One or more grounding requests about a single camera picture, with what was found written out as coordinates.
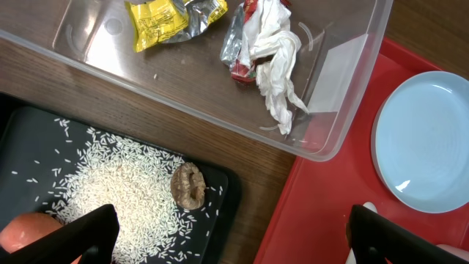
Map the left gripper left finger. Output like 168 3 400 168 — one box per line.
1 204 119 264

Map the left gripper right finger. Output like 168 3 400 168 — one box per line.
346 205 468 264

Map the white plastic spoon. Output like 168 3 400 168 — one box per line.
344 201 379 264

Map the white rice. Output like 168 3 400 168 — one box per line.
26 117 205 263

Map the orange carrot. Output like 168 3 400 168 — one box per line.
1 212 63 253

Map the brown food lump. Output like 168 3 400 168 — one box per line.
170 162 206 210

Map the light blue plate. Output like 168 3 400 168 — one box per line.
371 71 468 213

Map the white napkin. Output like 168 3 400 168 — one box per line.
238 0 309 135

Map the yellow snack wrapper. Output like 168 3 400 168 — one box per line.
125 0 228 52

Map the red snack wrapper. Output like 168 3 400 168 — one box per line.
220 1 291 83

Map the black waste tray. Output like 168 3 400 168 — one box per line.
1 94 241 264

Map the red serving tray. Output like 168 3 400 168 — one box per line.
254 39 468 264

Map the clear plastic bin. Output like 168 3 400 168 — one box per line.
1 0 392 161

